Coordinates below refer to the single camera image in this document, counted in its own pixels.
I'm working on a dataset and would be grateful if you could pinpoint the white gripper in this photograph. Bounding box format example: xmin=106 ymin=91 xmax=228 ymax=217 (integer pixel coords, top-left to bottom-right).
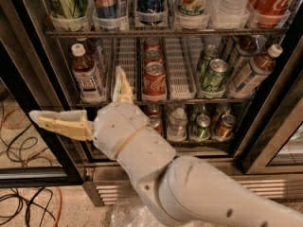
xmin=29 ymin=66 xmax=149 ymax=159

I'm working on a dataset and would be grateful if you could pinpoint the blue silver redbull can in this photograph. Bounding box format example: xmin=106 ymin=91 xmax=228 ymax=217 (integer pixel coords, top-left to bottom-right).
xmin=94 ymin=0 xmax=125 ymax=19

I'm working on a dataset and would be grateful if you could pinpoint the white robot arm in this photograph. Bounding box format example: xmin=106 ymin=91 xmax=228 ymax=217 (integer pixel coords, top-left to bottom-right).
xmin=29 ymin=68 xmax=303 ymax=227

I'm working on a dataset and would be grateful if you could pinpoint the red can bottom shelf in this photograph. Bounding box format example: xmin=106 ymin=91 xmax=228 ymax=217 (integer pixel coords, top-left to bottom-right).
xmin=150 ymin=115 xmax=162 ymax=133

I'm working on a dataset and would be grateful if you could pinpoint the front coca-cola can middle shelf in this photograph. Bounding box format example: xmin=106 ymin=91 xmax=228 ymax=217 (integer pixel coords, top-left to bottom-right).
xmin=143 ymin=62 xmax=166 ymax=96

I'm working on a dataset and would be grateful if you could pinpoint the coca-cola can shelf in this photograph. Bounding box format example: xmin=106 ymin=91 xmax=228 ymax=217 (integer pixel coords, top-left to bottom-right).
xmin=144 ymin=37 xmax=162 ymax=50
xmin=143 ymin=48 xmax=164 ymax=65
xmin=143 ymin=62 xmax=166 ymax=96

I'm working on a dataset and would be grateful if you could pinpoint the glass fridge door left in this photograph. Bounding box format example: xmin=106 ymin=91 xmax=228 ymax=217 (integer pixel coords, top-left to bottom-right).
xmin=0 ymin=0 xmax=86 ymax=186

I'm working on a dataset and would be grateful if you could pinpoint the green can bottom shelf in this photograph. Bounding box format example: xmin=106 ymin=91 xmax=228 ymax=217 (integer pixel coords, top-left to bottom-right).
xmin=190 ymin=113 xmax=211 ymax=140

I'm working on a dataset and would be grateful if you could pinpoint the green energy drink can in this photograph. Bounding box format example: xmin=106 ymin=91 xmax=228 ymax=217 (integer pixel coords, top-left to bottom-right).
xmin=44 ymin=0 xmax=91 ymax=21

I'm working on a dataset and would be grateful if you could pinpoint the front green soda can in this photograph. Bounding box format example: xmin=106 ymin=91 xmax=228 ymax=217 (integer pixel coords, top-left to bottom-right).
xmin=201 ymin=59 xmax=228 ymax=93

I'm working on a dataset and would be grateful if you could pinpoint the green soda can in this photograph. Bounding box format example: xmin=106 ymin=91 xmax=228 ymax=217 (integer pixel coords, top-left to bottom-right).
xmin=201 ymin=59 xmax=228 ymax=93
xmin=196 ymin=44 xmax=220 ymax=79

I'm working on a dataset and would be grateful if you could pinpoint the rear green soda can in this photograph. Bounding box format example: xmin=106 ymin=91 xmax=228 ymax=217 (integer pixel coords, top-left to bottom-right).
xmin=196 ymin=44 xmax=220 ymax=79

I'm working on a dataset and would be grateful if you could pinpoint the copper can bottom shelf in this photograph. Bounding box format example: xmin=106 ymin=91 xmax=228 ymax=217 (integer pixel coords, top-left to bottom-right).
xmin=213 ymin=114 xmax=236 ymax=138

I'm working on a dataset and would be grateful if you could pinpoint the large coca-cola can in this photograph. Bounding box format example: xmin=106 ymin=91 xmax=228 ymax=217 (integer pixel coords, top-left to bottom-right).
xmin=249 ymin=0 xmax=292 ymax=28

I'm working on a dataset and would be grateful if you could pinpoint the steel fridge base grille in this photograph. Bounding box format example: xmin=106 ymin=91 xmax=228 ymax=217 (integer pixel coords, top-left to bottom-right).
xmin=82 ymin=158 xmax=303 ymax=207

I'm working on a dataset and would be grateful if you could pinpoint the tea bottle white cap left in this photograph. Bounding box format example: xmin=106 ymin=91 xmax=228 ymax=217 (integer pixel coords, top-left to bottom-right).
xmin=71 ymin=44 xmax=104 ymax=100

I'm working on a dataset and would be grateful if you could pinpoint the clear water bottle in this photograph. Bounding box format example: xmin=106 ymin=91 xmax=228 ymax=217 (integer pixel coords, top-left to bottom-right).
xmin=167 ymin=108 xmax=187 ymax=142

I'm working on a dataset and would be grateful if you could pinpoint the clear plastic bag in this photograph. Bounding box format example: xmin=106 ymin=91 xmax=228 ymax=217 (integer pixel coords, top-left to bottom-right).
xmin=110 ymin=199 xmax=165 ymax=227

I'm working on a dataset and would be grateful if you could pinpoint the tea bottle right front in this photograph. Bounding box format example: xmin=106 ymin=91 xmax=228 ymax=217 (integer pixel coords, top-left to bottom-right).
xmin=229 ymin=44 xmax=283 ymax=95

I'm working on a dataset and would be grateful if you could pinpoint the tea bottle right rear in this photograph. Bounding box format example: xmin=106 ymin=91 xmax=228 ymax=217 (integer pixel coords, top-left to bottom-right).
xmin=228 ymin=35 xmax=259 ymax=76

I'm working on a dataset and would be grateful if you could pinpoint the black cable on floor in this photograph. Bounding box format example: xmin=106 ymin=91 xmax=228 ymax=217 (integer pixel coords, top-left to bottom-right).
xmin=0 ymin=187 xmax=57 ymax=227

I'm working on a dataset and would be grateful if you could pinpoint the orange cable on floor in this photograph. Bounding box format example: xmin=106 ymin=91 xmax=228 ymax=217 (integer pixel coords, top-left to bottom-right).
xmin=51 ymin=186 xmax=62 ymax=227

